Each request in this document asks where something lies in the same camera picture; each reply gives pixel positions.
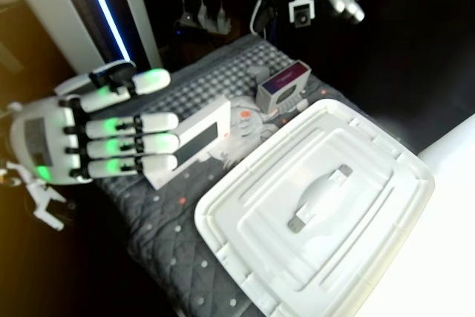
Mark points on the small purple white box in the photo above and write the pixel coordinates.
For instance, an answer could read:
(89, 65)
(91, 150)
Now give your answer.
(284, 80)

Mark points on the white power strip with plugs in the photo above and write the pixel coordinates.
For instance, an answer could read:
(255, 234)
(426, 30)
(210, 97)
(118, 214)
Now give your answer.
(213, 16)

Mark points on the white plastic lid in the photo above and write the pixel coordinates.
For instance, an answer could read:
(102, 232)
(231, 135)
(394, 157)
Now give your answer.
(334, 254)

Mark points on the blue-white light strip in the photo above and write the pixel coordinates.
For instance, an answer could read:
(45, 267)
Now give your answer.
(105, 9)

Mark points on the grey quilt with bear print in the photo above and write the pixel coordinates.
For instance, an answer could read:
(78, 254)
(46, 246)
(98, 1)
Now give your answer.
(167, 239)

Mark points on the wide white frame post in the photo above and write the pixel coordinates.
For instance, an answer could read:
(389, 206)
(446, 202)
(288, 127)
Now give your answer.
(48, 9)

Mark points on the narrow white frame post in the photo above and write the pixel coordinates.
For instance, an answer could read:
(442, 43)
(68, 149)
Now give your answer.
(139, 12)

